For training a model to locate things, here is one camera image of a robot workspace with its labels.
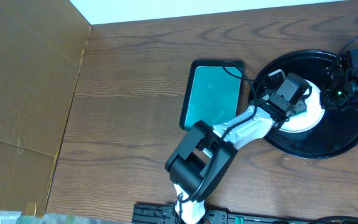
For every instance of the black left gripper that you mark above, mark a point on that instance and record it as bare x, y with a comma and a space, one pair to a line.
274, 79

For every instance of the white plate with green stain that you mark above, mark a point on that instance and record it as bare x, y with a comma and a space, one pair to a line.
308, 119

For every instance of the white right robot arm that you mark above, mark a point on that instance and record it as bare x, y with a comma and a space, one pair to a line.
342, 92

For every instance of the round black tray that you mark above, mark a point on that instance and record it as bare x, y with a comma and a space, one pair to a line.
336, 133

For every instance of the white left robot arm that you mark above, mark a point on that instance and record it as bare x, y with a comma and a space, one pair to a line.
203, 156

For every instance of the brown cardboard panel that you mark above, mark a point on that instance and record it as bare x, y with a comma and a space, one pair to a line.
41, 50

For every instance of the black rectangular soap water tray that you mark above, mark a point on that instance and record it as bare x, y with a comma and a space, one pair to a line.
213, 92

